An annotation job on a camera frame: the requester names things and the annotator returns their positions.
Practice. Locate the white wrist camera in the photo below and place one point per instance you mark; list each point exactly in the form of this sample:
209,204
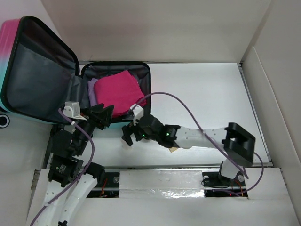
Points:
138,112
71,109

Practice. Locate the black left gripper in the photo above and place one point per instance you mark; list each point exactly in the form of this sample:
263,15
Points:
98,117

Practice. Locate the beige cosmetic tube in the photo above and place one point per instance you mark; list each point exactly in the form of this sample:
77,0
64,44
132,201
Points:
172,149

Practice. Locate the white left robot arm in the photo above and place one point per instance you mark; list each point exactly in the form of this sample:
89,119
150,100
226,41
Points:
72,174

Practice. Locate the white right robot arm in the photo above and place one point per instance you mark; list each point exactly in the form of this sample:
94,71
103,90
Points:
233,141

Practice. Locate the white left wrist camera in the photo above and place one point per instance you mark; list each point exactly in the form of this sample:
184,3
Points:
71,109

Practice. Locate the purple shirt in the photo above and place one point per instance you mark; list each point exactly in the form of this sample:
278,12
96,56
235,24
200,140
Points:
91,93

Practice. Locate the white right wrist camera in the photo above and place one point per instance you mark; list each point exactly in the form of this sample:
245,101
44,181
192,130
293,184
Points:
138,112

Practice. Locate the pink and teal suitcase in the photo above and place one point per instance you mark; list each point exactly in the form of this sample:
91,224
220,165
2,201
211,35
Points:
39,72

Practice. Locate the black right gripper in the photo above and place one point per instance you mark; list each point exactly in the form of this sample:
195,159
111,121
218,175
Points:
135,131

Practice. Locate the pink cloth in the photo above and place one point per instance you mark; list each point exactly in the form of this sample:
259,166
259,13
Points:
120,90

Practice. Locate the metal base rail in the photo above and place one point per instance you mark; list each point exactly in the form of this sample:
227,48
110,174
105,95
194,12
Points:
167,183

